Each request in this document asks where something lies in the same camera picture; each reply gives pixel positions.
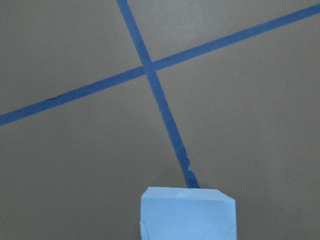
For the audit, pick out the light blue foam block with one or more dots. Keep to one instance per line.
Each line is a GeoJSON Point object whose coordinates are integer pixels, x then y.
{"type": "Point", "coordinates": [173, 213]}

